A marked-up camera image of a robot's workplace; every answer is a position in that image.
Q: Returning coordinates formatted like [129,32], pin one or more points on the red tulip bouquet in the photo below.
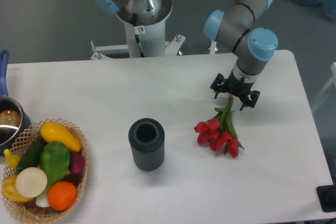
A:
[219,132]

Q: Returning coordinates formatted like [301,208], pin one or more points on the white round onion slice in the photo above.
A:
[31,182]

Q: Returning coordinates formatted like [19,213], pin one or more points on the white frame at right edge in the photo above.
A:
[325,92]

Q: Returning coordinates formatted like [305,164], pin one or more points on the yellow squash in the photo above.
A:
[54,132]

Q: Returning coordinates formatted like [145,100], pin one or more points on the black device at table edge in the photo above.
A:
[326,195]

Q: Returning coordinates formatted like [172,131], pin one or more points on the dark grey ribbed vase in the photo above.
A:
[147,141]

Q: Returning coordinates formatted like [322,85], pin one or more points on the white leek stalk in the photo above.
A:
[42,199]

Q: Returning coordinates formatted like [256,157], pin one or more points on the purple red onion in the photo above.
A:
[77,163]

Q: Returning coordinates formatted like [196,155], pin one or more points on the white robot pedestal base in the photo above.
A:
[142,41]

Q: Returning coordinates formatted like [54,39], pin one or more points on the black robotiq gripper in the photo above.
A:
[238,88]

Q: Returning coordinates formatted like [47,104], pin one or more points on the orange fruit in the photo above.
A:
[62,195]

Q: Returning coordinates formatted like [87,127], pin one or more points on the green cucumber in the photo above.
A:
[31,156]

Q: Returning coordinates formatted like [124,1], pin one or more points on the green lettuce leaf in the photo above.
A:
[54,162]

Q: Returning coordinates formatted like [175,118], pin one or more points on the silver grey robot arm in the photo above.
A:
[144,22]

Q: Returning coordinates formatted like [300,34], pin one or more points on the blue handled saucepan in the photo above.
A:
[13,118]

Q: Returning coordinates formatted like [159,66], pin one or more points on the yellow bell pepper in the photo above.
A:
[9,190]

